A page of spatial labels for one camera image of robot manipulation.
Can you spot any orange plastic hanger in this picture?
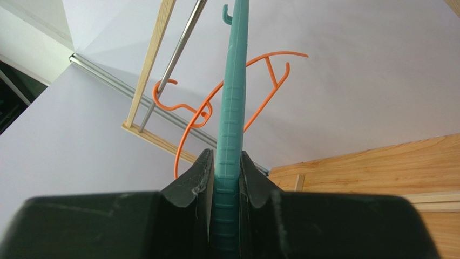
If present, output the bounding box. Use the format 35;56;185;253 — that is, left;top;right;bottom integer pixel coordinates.
152;51;310;180

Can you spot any teal plastic hanger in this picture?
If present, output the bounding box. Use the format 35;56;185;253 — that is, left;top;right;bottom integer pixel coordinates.
209;1;249;258

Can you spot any wooden hanger rack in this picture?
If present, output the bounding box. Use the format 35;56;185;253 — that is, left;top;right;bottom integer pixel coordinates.
121;0;460;213

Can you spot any aluminium rail frame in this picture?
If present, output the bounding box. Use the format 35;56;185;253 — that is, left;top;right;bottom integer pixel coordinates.
69;53;270;176

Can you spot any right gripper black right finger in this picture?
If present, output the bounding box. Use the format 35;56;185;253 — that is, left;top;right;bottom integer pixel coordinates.
240;152;440;258

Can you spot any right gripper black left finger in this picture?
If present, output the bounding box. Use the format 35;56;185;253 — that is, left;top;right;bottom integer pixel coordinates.
1;149;214;258

